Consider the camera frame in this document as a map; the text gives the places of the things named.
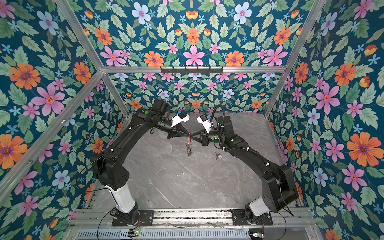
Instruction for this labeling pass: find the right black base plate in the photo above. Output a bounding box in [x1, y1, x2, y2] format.
[230, 209, 273, 226]

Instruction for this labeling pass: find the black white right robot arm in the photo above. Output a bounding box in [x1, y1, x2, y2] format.
[190, 113, 299, 225]

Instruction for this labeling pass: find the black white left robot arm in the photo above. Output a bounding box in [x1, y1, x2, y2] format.
[91, 99, 190, 226]

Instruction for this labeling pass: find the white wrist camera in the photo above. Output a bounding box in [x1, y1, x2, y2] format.
[171, 110, 190, 128]
[197, 114, 213, 134]

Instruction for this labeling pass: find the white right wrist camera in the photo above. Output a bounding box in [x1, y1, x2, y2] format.
[197, 114, 213, 134]

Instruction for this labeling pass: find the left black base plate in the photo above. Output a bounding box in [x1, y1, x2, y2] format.
[112, 210, 155, 227]

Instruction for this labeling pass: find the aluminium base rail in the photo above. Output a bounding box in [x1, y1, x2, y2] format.
[69, 208, 318, 229]

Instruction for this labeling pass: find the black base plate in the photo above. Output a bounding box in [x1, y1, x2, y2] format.
[230, 209, 273, 226]
[112, 210, 155, 227]

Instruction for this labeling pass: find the white perforated cable duct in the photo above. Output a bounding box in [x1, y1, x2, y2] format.
[76, 229, 251, 240]

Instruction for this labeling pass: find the red keyring with metal rings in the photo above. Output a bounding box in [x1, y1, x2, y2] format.
[186, 137, 192, 156]

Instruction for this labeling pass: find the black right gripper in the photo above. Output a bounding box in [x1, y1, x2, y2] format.
[190, 127, 226, 148]

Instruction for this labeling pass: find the black hook rack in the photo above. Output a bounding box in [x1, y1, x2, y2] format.
[160, 67, 224, 74]

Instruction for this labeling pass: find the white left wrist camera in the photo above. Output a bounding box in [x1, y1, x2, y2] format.
[171, 110, 190, 128]

